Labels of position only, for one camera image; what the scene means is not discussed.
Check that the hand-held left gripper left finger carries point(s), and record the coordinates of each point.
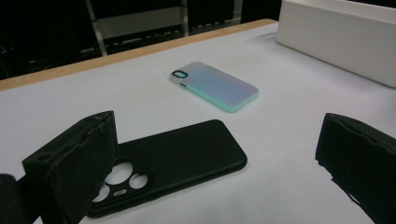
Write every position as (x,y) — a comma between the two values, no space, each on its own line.
(71,161)

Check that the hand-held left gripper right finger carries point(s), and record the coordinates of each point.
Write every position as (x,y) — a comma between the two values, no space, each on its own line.
(364,161)

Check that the black phone case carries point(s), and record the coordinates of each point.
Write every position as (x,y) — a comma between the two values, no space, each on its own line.
(186,149)

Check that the white rectangular tray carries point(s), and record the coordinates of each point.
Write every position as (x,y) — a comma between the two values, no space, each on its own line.
(336,40)

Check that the iridescent teal phone case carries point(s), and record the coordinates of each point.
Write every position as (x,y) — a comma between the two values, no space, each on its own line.
(218,85)

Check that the grey metal stand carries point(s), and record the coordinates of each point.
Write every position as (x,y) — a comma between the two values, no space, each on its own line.
(140,25)

